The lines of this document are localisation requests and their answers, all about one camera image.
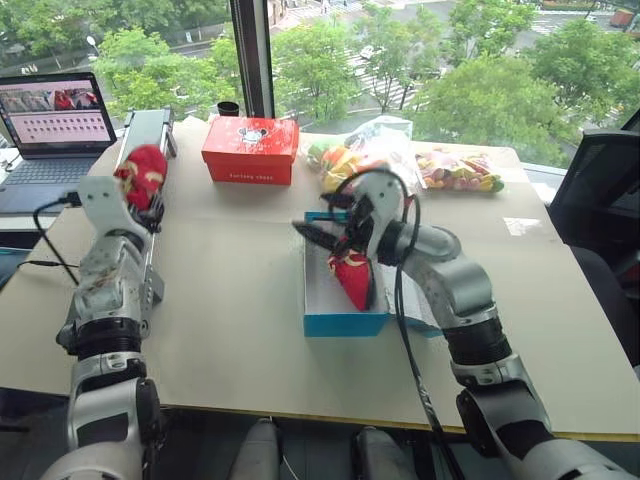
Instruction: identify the bag of colourful toys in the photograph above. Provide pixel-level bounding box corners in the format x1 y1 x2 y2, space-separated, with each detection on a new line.
413 146 506 195

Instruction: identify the grey rounded shape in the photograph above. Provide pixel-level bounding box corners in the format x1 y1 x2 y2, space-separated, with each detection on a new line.
233 415 282 480
354 425 422 480

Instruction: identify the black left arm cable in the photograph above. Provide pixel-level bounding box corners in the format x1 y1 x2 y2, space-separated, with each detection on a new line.
17 191 83 288

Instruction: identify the black window frame post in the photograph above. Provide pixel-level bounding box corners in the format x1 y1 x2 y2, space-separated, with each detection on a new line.
228 0 276 120

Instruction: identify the red shoe box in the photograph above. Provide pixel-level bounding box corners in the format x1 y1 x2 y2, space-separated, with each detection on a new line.
200 115 301 187

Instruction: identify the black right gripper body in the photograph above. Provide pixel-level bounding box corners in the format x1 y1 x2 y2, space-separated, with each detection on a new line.
342 193 384 257

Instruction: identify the black office chair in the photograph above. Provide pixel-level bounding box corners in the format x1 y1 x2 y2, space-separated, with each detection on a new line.
547 107 640 369

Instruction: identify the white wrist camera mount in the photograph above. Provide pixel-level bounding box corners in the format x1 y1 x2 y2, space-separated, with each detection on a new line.
355 167 410 252
78 175 135 237

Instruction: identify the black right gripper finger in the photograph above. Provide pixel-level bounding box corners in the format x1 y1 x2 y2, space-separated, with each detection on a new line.
319 191 358 210
291 221 347 250

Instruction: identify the open laptop computer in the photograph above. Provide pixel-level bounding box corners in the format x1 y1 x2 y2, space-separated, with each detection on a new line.
0 71 119 217

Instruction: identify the blue open shoebox base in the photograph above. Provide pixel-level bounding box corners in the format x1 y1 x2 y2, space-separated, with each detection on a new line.
301 209 442 339

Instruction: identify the beige paper table cover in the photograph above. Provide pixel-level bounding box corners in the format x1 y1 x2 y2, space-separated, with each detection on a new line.
0 119 640 443

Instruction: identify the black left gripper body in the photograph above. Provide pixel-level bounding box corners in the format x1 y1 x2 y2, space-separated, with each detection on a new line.
127 202 164 235

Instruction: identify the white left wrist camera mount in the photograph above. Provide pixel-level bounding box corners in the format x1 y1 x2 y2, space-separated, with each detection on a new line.
78 175 135 237

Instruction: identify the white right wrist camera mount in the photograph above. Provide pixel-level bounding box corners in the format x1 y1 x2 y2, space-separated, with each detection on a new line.
355 167 410 252

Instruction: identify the clear bag of toy fruit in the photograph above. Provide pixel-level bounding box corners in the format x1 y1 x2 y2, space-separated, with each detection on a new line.
299 115 417 195

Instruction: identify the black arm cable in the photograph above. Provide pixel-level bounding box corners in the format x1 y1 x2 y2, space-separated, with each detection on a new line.
329 168 469 480
17 191 83 288

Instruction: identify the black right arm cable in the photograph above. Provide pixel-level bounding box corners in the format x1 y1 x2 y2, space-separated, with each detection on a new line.
329 168 469 480

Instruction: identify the red patterned child shoe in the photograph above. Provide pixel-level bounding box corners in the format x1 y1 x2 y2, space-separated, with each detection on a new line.
326 246 377 312
113 144 169 212

